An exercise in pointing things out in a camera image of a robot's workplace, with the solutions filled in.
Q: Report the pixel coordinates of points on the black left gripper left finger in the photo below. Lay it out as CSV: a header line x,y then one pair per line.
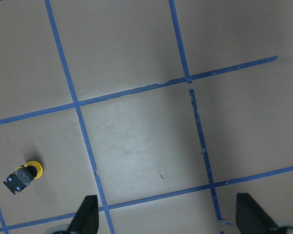
x,y
86,219

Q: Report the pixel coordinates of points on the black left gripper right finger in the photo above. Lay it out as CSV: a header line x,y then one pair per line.
x,y
252,219

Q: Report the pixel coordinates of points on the yellow push button switch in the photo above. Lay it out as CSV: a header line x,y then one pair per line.
x,y
23,176

